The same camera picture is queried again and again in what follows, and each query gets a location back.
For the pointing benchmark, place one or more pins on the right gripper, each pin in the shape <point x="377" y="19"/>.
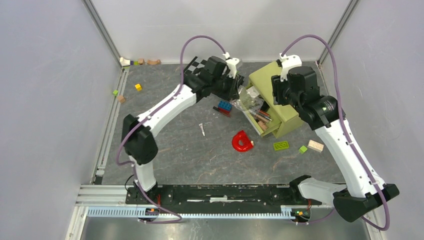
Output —
<point x="278" y="86"/>

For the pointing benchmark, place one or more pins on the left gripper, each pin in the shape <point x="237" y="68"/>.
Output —
<point x="233" y="92"/>

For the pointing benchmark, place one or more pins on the clear plastic wrapper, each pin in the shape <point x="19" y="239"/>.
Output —
<point x="250" y="101"/>

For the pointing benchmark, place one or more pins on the green drawer cabinet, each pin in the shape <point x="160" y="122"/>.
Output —
<point x="284" y="118"/>

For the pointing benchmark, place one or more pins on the brown lip gloss tube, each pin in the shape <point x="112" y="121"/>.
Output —
<point x="262" y="118"/>

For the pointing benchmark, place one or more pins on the foundation bottle with grey cap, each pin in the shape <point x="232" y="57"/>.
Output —
<point x="262" y="125"/>

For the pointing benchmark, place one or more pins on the small silver white tube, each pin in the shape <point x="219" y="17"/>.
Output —
<point x="201" y="126"/>

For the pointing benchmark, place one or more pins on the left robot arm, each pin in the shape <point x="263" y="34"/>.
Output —
<point x="139" y="132"/>

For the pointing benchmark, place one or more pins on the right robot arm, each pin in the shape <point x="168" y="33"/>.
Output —
<point x="364" y="190"/>

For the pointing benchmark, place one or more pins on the blue red toy brick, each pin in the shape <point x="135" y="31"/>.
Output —
<point x="225" y="106"/>

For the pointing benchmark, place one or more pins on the dark red lip gloss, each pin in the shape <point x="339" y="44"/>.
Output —
<point x="223" y="112"/>

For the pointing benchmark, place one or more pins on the black white chessboard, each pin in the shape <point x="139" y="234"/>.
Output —
<point x="194" y="67"/>

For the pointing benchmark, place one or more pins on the lime green toy brick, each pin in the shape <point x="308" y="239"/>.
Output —
<point x="281" y="145"/>

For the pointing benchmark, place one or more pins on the red toy magnet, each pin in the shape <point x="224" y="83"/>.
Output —
<point x="241" y="142"/>

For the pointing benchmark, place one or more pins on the cream toy brick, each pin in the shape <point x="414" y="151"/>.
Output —
<point x="316" y="146"/>

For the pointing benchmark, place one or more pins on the small green block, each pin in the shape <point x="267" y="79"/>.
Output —
<point x="302" y="149"/>

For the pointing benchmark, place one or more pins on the small yellow cube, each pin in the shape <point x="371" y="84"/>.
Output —
<point x="138" y="87"/>

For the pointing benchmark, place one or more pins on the wooden blocks in corner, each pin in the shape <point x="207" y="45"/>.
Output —
<point x="127" y="62"/>

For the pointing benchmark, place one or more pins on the small wooden cube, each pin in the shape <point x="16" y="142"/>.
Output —
<point x="121" y="99"/>

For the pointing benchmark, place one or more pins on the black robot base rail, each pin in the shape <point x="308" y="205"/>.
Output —
<point x="227" y="199"/>

